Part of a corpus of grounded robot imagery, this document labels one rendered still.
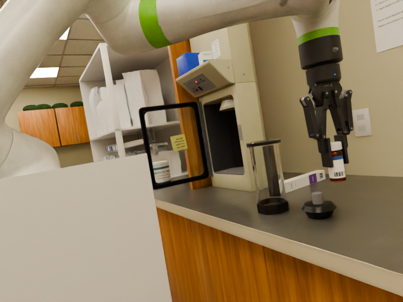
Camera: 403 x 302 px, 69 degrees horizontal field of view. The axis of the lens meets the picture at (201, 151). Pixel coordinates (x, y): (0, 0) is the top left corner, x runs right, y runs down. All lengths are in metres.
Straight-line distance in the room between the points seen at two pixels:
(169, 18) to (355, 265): 0.62
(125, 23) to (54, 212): 0.45
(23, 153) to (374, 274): 0.67
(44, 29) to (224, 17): 0.34
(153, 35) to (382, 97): 0.96
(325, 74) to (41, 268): 0.65
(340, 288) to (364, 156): 0.80
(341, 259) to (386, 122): 0.81
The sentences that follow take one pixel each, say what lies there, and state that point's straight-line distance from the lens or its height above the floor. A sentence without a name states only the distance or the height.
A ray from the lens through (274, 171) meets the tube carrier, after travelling 0.93.
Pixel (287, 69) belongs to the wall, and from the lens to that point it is 1.66.
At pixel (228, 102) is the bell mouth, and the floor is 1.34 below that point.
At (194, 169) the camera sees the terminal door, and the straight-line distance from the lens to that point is 1.50.
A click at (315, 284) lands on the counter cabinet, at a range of 0.80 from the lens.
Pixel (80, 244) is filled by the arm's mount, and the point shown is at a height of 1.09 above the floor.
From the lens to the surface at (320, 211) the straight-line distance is 0.86.
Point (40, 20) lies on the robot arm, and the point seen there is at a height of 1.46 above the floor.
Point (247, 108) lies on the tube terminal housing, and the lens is 1.30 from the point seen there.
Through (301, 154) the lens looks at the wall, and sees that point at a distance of 1.64.
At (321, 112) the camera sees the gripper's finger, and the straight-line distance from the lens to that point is 0.75.
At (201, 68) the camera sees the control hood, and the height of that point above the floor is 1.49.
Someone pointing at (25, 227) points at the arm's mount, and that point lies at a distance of 0.46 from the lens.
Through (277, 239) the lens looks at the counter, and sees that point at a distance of 0.78.
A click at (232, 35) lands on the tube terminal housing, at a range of 1.34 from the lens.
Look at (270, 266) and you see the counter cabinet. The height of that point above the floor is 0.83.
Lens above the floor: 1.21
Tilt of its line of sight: 3 degrees down
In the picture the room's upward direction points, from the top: 9 degrees counter-clockwise
